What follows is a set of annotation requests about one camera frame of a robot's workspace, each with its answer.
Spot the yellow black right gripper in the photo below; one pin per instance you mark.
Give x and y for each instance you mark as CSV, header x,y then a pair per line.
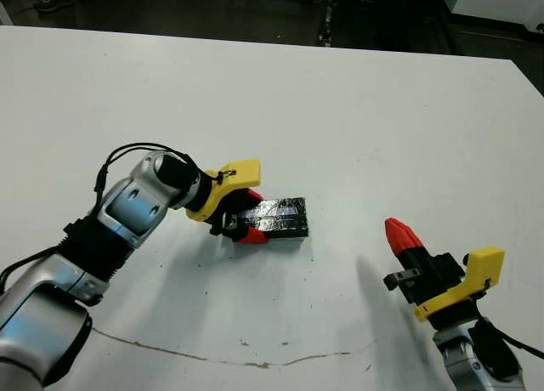
x,y
442,276

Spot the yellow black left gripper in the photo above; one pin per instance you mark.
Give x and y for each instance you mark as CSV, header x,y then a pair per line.
x,y
229,176

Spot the black shiny box lid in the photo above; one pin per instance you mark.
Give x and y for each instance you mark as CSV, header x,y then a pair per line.
x,y
285,217

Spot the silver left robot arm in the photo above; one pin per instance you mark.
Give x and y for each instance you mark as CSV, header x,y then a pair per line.
x,y
127,208

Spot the dark shoe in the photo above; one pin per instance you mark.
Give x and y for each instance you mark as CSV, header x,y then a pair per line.
x,y
53,3

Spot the black metal rack post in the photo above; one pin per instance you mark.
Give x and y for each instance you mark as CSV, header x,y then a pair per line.
x,y
328,17

